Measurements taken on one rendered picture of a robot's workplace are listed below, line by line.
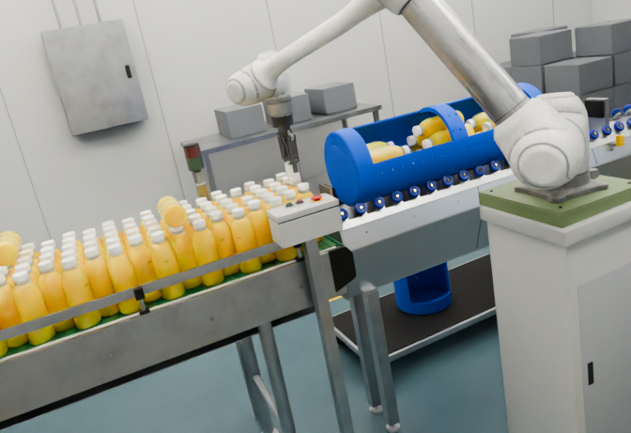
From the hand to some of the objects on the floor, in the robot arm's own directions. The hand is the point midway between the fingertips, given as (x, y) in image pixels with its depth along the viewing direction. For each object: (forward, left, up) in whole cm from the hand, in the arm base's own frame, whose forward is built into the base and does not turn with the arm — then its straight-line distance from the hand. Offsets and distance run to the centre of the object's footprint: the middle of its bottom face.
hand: (292, 172), depth 196 cm
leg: (-3, -22, -113) cm, 115 cm away
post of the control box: (-27, +4, -114) cm, 117 cm away
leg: (+11, -21, -113) cm, 116 cm away
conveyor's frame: (-3, +72, -115) cm, 136 cm away
